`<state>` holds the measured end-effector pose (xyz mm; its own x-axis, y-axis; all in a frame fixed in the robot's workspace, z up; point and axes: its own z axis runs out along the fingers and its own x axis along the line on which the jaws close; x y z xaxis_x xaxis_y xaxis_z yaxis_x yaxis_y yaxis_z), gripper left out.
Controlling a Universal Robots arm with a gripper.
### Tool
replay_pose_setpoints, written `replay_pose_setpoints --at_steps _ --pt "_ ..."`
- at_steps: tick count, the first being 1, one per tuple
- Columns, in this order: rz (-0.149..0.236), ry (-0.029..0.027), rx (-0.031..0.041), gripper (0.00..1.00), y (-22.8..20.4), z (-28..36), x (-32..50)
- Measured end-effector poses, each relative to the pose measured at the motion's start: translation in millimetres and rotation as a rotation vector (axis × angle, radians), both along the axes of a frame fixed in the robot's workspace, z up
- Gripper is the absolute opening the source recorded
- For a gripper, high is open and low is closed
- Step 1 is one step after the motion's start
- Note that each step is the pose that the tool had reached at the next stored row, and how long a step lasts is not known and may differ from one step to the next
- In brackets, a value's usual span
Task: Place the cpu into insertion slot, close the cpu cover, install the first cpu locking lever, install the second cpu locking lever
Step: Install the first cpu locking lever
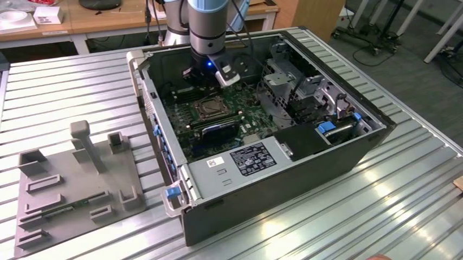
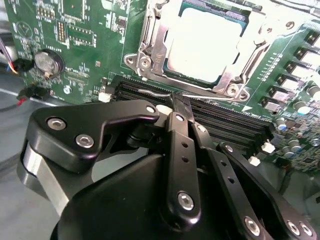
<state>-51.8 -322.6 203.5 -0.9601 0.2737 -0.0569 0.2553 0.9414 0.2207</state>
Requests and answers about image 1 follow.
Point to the white cardboard box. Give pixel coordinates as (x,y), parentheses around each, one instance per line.
(47,15)

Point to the black grey PC case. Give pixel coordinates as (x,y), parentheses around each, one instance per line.
(271,195)

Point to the black wheeled stand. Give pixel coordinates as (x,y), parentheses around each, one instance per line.
(387,29)

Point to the dark wrist camera module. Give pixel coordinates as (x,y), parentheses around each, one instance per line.
(188,76)

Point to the wooden desk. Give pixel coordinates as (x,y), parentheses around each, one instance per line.
(119,19)

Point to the black round base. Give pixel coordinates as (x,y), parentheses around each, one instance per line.
(99,4)

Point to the wooden cabinet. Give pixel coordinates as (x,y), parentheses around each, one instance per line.
(318,16)

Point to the silver metal bracket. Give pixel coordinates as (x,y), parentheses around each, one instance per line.
(327,92)

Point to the white round dish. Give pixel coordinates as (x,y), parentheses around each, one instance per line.
(15,17)

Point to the grey power supply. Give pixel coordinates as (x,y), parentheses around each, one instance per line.
(216,176)

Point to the grey parts rack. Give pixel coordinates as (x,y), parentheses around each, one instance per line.
(72,189)

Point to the tan block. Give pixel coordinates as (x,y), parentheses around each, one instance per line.
(459,187)

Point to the black graphics card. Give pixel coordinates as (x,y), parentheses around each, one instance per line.
(220,131)

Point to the blue card retainer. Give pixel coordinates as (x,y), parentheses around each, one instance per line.
(155,131)

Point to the silver CPU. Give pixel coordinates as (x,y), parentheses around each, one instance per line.
(211,107)

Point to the CPU socket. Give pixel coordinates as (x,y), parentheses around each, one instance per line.
(215,117)

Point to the metal drive cage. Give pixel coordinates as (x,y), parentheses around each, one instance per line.
(281,78)

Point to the small blue tab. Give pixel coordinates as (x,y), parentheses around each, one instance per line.
(357,117)

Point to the blue case latch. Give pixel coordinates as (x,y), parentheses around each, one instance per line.
(171,193)

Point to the silver chipset heatsink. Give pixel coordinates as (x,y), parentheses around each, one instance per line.
(253,139)

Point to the green RAM stick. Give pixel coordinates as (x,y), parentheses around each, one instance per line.
(62,209)

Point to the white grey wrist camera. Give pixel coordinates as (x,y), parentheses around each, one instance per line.
(227,77)

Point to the black plastic shroud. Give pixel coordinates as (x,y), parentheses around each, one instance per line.
(301,140)

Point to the white table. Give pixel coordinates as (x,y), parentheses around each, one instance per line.
(435,52)

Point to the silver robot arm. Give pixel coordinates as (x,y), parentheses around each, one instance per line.
(207,29)

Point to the green motherboard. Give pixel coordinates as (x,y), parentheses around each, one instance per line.
(250,113)

